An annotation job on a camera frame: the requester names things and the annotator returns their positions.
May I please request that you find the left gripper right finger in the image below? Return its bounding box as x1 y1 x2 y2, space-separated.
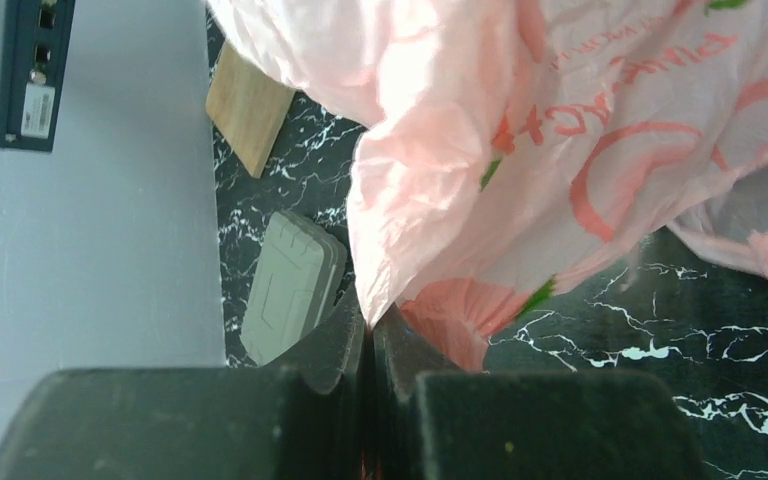
371 310 707 479

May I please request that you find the grey plastic case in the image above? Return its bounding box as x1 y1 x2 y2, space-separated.
240 211 347 366

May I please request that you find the pink plastic bag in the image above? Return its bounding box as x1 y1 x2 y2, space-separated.
210 1 768 369

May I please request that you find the wooden board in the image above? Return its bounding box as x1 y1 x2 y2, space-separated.
205 42 296 178

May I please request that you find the dark rack network switch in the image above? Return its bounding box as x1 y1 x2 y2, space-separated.
0 0 75 153

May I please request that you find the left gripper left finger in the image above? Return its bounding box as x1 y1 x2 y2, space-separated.
0 289 365 479

